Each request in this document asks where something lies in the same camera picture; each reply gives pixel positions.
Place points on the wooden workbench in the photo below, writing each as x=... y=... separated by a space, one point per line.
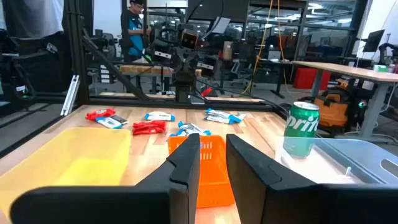
x=140 y=70

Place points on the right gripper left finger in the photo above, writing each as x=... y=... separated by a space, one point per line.
x=124 y=205

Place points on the orange plastic basket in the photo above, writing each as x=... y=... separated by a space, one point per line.
x=213 y=174

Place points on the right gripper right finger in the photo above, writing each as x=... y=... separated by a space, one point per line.
x=295 y=205

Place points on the yellow translucent plastic bin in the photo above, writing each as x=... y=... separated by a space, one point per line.
x=77 y=155

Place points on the brown cardboard box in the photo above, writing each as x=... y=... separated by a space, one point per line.
x=227 y=50

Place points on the dark brown candy bar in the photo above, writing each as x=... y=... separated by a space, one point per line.
x=119 y=119

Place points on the blue white candy bar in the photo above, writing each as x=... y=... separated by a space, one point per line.
x=219 y=112
x=178 y=133
x=159 y=116
x=217 y=119
x=192 y=127
x=107 y=122

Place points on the clear plastic bin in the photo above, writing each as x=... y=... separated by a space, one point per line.
x=342 y=155

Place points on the silver aluminium profile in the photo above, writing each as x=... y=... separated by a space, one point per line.
x=70 y=96

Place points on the black monitor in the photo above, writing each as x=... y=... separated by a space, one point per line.
x=373 y=41

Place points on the orange shop vacuum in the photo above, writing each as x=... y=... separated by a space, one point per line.
x=331 y=109

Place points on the red KitKat candy bar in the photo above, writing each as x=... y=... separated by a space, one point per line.
x=99 y=114
x=146 y=131
x=149 y=124

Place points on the person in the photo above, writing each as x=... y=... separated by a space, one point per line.
x=136 y=31

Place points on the light wooden desk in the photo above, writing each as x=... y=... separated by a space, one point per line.
x=357 y=72

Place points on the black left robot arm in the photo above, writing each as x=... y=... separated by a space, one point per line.
x=184 y=84

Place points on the red cabinet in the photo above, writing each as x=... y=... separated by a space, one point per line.
x=306 y=79

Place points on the green Sprite can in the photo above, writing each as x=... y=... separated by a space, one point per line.
x=301 y=124

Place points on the black background robot arm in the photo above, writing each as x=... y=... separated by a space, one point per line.
x=18 y=62

